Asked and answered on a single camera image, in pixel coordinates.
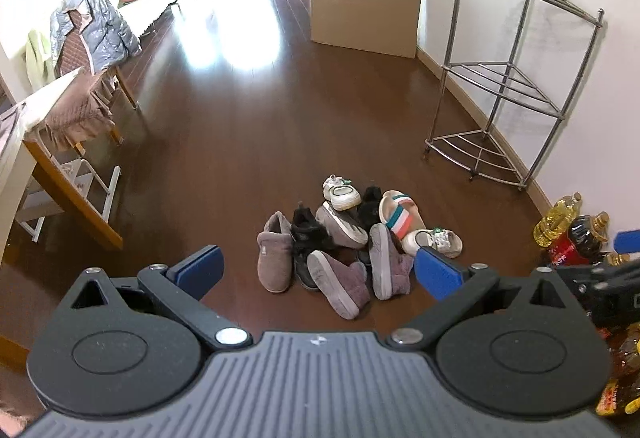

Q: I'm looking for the pale green garment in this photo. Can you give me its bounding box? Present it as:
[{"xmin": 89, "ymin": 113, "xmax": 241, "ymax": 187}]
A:
[{"xmin": 25, "ymin": 30, "xmax": 56, "ymax": 89}]

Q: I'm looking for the white green sneaker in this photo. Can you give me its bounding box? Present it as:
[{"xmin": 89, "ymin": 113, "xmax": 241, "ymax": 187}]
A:
[
  {"xmin": 401, "ymin": 228, "xmax": 464, "ymax": 259},
  {"xmin": 322, "ymin": 175, "xmax": 362, "ymax": 211}
]

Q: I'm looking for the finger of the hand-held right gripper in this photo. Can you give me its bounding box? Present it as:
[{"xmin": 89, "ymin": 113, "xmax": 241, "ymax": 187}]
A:
[
  {"xmin": 615, "ymin": 232, "xmax": 640, "ymax": 255},
  {"xmin": 555, "ymin": 254, "xmax": 640, "ymax": 291}
]

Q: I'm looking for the cardboard box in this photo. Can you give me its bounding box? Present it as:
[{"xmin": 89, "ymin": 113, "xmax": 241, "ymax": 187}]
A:
[{"xmin": 310, "ymin": 0, "xmax": 427, "ymax": 59}]

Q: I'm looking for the chair with pink cover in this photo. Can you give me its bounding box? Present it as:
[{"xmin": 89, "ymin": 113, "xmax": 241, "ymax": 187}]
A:
[{"xmin": 37, "ymin": 8, "xmax": 138, "ymax": 156}]

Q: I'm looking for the purple fuzzy boot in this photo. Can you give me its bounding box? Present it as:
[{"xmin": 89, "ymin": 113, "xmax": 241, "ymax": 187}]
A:
[
  {"xmin": 306, "ymin": 250, "xmax": 372, "ymax": 320},
  {"xmin": 368, "ymin": 223, "xmax": 415, "ymax": 301}
]

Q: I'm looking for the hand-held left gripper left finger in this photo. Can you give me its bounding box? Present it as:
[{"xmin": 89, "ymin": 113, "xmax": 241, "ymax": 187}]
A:
[{"xmin": 59, "ymin": 245, "xmax": 252, "ymax": 353}]

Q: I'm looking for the metal corner rack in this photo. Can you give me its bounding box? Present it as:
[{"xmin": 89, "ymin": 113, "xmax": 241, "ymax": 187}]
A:
[{"xmin": 424, "ymin": 0, "xmax": 606, "ymax": 191}]

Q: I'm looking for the dark red-label bottle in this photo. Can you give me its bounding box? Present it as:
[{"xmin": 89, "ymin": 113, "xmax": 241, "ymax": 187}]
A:
[{"xmin": 547, "ymin": 212, "xmax": 612, "ymax": 269}]

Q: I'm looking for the striped slide sandal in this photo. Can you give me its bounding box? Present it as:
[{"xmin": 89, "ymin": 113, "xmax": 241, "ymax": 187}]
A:
[{"xmin": 378, "ymin": 190, "xmax": 426, "ymax": 241}]

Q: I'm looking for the white step stool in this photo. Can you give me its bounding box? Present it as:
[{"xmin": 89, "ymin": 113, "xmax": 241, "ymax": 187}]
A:
[{"xmin": 15, "ymin": 157, "xmax": 122, "ymax": 243}]

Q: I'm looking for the yellow red-label bottle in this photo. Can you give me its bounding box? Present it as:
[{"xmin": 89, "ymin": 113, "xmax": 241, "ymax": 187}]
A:
[{"xmin": 595, "ymin": 323, "xmax": 640, "ymax": 419}]

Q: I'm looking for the wooden dining table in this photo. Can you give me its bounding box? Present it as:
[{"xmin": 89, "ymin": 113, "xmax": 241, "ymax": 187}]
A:
[{"xmin": 0, "ymin": 68, "xmax": 125, "ymax": 269}]

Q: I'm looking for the black sneaker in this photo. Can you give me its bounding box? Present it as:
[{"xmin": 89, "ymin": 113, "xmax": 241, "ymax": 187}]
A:
[
  {"xmin": 290, "ymin": 205, "xmax": 336, "ymax": 291},
  {"xmin": 356, "ymin": 186, "xmax": 385, "ymax": 233}
]

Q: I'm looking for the taupe fuzzy slipper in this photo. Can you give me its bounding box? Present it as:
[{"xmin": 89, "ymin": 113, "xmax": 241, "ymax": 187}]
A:
[
  {"xmin": 315, "ymin": 201, "xmax": 369, "ymax": 249},
  {"xmin": 256, "ymin": 212, "xmax": 295, "ymax": 293}
]

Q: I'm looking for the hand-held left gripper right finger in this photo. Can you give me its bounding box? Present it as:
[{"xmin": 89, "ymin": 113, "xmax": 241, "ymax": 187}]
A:
[{"xmin": 385, "ymin": 247, "xmax": 583, "ymax": 351}]

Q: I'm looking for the white sofa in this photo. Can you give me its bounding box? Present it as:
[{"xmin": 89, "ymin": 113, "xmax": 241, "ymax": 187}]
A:
[{"xmin": 92, "ymin": 0, "xmax": 181, "ymax": 38}]

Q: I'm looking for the silver puffer jacket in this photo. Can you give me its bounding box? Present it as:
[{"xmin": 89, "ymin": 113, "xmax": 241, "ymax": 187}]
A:
[{"xmin": 50, "ymin": 0, "xmax": 143, "ymax": 73}]

